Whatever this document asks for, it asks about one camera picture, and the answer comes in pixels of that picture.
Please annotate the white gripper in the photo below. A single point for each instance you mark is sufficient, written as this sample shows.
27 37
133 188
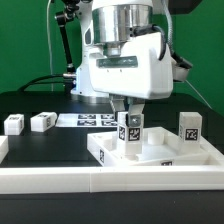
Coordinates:
137 72

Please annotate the white square table top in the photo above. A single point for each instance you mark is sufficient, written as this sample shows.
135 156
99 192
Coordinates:
159 147

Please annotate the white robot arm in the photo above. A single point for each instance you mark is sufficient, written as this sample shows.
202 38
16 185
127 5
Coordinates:
109 24

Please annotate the white sheet with fiducial markers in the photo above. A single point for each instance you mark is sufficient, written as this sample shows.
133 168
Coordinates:
86 120

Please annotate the white workspace frame wall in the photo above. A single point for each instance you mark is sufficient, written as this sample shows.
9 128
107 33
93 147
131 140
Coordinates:
110 179

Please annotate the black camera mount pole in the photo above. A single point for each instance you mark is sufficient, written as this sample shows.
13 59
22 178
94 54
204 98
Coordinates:
62 18

